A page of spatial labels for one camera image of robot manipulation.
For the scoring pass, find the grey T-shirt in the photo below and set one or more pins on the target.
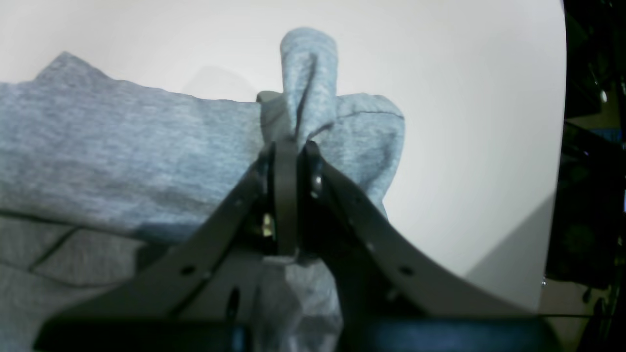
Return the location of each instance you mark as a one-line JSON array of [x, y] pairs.
[[99, 176]]

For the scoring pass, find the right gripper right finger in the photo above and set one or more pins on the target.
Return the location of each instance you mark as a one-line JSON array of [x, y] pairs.
[[394, 298]]

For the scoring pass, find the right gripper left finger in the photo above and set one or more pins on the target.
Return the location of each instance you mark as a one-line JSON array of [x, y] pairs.
[[205, 295]]

